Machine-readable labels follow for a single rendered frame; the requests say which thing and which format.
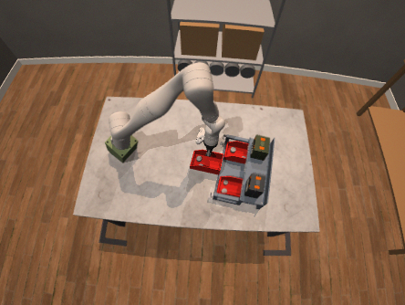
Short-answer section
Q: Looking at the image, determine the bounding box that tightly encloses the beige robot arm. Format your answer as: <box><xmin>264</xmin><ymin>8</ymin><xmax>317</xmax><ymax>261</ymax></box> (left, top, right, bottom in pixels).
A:
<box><xmin>109</xmin><ymin>62</ymin><xmax>225</xmax><ymax>150</ymax></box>

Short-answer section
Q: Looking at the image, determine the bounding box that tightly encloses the black tool case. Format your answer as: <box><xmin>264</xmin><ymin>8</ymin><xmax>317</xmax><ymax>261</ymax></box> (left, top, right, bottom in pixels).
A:
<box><xmin>244</xmin><ymin>174</ymin><xmax>265</xmax><ymax>198</ymax></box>

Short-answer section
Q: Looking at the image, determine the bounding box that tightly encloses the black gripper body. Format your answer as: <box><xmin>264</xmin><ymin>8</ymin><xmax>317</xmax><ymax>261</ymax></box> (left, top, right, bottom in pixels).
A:
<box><xmin>203</xmin><ymin>142</ymin><xmax>218</xmax><ymax>152</ymax></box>

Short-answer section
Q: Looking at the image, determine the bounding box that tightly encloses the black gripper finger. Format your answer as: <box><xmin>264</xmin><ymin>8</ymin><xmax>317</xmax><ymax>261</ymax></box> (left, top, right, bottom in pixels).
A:
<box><xmin>205</xmin><ymin>149</ymin><xmax>213</xmax><ymax>157</ymax></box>

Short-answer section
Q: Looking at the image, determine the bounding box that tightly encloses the grey metal shelf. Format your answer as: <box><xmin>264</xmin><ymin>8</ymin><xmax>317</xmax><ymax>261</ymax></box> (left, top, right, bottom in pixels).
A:
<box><xmin>210</xmin><ymin>134</ymin><xmax>275</xmax><ymax>209</ymax></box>

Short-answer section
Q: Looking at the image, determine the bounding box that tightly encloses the olive green tool case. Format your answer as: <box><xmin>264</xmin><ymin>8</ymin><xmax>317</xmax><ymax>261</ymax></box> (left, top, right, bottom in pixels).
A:
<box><xmin>250</xmin><ymin>135</ymin><xmax>270</xmax><ymax>160</ymax></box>

